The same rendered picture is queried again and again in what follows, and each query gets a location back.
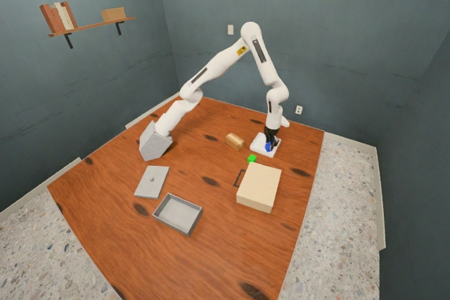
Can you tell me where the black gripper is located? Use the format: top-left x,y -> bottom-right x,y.
264,126 -> 280,150

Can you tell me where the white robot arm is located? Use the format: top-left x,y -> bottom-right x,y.
155,22 -> 290,137

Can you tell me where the grey square sheet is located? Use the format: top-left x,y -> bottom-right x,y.
134,166 -> 170,200

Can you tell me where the tan cardboard box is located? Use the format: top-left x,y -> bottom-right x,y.
225,133 -> 244,152

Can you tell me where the green block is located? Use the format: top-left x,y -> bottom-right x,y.
247,155 -> 257,163

